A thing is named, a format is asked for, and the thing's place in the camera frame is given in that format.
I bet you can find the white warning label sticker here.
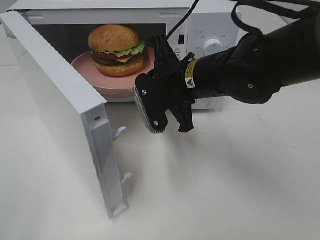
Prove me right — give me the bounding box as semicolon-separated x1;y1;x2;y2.
172;45;186;61

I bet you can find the pink round plate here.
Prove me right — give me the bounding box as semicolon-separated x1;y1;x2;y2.
71;47;155;102

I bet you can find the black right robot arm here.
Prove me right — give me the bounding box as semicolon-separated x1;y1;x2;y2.
135;12;320;134

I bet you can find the burger with lettuce and cheese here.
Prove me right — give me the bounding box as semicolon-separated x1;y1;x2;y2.
87;24;146;78

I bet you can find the upper white power knob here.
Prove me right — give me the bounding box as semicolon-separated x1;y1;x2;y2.
202;38;224;57

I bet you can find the white microwave oven body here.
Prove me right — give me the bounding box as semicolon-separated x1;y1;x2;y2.
5;0;238;66

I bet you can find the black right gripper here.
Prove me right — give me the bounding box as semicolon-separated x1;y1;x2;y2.
148;35;197;133

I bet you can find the white microwave door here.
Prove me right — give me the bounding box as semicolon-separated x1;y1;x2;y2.
0;11;131;218

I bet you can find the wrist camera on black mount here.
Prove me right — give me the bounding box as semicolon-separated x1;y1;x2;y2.
133;73;168;134

